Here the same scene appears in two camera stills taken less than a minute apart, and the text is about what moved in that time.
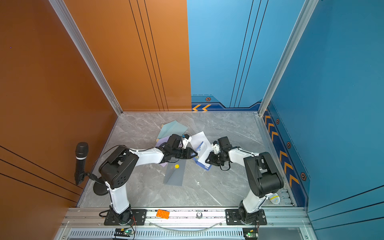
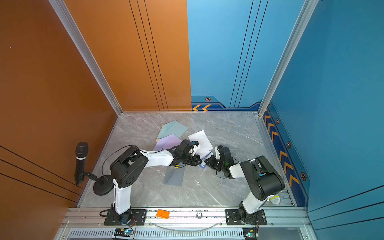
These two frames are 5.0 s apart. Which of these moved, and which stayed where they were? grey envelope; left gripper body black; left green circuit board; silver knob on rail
Moved: left gripper body black
Stayed: silver knob on rail; left green circuit board; grey envelope
